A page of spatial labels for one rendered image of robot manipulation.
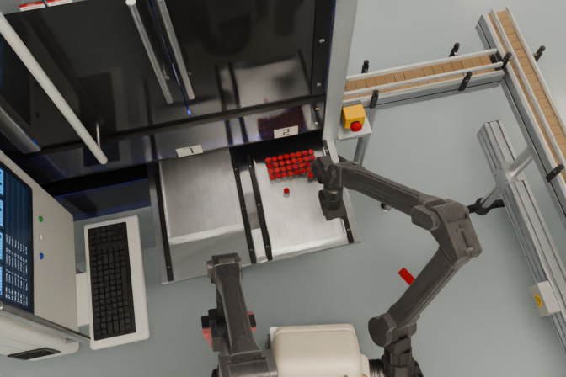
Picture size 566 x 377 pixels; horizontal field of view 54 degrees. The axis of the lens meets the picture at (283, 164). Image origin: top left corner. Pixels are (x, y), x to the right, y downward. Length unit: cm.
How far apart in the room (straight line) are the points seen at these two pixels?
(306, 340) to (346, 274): 145
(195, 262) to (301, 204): 42
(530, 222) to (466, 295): 59
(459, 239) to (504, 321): 172
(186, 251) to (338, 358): 80
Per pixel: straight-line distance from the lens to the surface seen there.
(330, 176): 152
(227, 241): 195
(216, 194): 201
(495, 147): 259
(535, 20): 381
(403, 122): 318
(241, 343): 118
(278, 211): 197
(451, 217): 125
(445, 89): 224
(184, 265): 195
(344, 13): 148
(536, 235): 250
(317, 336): 141
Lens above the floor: 273
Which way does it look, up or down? 65 degrees down
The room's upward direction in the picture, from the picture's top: 3 degrees counter-clockwise
